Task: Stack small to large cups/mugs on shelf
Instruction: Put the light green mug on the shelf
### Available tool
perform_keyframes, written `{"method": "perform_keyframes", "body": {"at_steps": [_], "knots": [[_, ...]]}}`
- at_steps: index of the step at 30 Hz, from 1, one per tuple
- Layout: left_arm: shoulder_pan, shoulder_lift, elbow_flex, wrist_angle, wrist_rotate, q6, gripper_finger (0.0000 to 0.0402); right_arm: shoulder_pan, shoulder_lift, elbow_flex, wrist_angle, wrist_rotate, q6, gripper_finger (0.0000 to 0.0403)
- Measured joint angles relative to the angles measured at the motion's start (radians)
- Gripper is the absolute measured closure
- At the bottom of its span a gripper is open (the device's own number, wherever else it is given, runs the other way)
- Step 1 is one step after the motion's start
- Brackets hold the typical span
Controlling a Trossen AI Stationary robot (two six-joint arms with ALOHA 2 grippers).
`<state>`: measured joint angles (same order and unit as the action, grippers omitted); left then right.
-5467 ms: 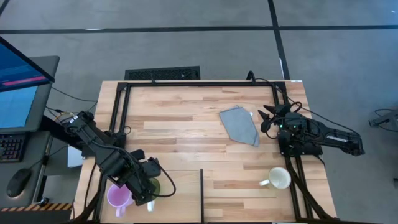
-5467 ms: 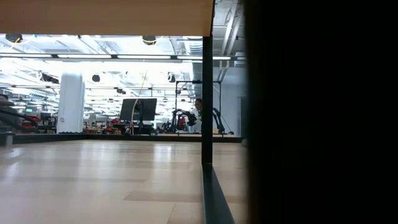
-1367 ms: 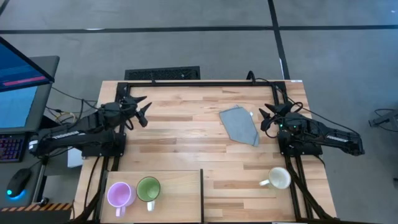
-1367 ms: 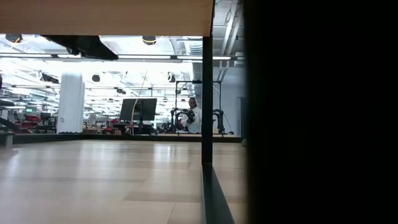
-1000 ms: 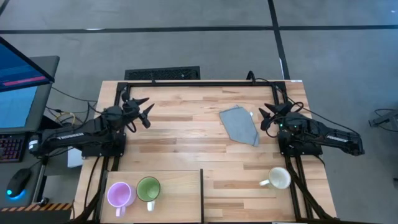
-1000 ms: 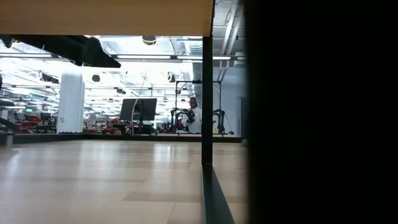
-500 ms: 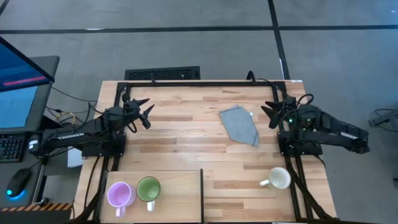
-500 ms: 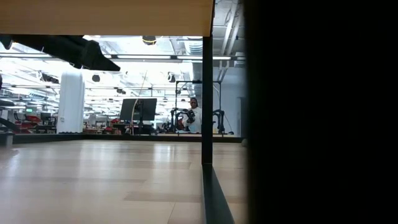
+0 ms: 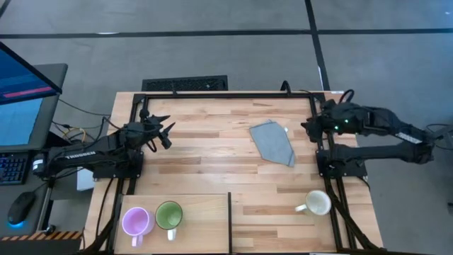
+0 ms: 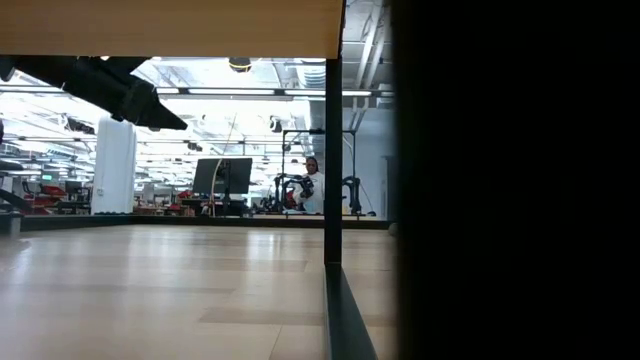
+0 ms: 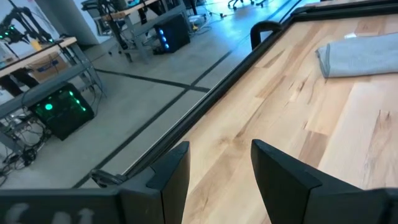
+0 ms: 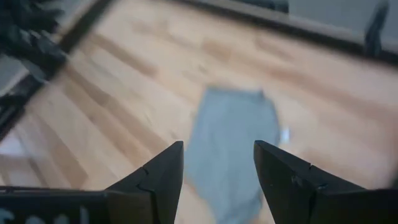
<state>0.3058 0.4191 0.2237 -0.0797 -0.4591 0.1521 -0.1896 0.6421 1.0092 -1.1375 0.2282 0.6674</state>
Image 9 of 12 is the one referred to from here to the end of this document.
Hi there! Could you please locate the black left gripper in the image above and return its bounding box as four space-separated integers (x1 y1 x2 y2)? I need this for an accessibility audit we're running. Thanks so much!
122 113 177 143

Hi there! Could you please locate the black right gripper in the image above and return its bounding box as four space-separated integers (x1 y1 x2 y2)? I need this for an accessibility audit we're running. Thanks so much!
300 100 359 143

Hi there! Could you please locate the green mug white handle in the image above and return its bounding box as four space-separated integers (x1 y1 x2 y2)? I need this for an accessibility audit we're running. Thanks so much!
154 200 184 242

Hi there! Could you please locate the pink plastic mug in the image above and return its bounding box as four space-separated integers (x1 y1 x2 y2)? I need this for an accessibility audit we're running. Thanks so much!
121 206 156 248

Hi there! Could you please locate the grey knitted cloth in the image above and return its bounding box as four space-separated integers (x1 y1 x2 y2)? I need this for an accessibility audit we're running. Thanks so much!
248 119 297 168

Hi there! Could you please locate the black floor vent grille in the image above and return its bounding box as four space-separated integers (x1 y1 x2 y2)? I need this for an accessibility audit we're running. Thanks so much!
141 74 229 93

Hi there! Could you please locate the cream ceramic mug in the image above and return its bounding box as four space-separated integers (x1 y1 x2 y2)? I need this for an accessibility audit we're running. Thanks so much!
294 189 333 217

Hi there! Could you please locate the white small box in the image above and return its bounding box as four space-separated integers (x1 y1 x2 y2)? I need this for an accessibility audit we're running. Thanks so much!
76 167 96 193

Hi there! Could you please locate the computer monitor blue screen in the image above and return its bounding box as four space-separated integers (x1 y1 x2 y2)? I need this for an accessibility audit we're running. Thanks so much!
0 41 69 154

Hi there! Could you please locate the black backlit keyboard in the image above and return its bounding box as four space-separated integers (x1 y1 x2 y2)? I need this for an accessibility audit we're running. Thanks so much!
0 152 31 186

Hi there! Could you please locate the black computer mouse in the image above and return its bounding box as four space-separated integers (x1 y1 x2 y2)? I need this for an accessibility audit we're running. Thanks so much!
7 191 37 226

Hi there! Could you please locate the orange black hazard strip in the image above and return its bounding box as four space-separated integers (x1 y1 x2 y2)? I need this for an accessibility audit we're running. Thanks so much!
0 230 84 243

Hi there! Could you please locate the grey computer desk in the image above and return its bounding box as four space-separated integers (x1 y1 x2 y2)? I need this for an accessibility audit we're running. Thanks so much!
0 148 86 255

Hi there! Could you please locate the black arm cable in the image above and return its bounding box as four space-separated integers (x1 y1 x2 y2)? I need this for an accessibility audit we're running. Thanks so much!
338 89 356 104

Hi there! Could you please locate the black metal table frame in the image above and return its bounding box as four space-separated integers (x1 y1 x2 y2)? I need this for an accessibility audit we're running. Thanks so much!
105 91 385 255

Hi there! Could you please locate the yellow cable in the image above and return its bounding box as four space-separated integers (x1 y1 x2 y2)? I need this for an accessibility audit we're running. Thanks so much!
62 127 87 144

